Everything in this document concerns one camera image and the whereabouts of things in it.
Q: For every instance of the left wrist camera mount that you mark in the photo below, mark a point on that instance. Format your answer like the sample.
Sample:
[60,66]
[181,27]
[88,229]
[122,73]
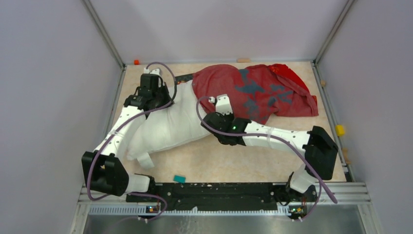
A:
[156,71]

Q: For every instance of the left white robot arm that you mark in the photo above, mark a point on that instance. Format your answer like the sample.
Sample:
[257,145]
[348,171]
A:
[102,168]

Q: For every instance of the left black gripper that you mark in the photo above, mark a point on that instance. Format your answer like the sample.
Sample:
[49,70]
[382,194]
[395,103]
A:
[163,87]

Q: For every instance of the aluminium front rail frame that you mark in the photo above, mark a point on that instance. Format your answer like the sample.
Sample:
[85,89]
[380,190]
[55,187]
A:
[346,194]

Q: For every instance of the wooden peg right side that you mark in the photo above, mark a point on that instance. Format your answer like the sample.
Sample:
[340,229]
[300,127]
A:
[323,83]

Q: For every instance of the red patterned pillowcase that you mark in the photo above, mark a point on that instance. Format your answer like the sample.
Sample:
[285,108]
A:
[256,92]

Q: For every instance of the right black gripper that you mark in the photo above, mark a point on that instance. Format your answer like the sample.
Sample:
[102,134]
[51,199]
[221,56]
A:
[230,115]

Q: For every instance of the wooden peg at back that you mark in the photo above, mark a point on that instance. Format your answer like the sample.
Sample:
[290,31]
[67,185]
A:
[243,60]

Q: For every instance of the teal small block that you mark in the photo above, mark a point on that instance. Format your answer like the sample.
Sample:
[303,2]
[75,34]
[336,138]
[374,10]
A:
[179,179]

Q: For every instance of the white pillow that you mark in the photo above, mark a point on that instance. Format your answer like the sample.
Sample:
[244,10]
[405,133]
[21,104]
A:
[167,128]

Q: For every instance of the wooden peg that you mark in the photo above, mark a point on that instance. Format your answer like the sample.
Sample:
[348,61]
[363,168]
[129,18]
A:
[323,83]
[243,60]

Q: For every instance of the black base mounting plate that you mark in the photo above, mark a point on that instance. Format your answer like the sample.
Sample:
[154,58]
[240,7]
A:
[266,196]

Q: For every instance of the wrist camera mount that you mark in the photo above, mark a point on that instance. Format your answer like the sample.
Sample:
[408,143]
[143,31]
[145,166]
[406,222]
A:
[222,104]
[156,71]

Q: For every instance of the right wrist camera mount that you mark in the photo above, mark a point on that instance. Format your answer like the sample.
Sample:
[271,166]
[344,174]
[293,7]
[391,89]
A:
[222,104]

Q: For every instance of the yellow small block right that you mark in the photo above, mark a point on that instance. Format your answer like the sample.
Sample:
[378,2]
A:
[340,131]

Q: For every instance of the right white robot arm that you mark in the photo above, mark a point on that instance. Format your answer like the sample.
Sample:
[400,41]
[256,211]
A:
[315,148]

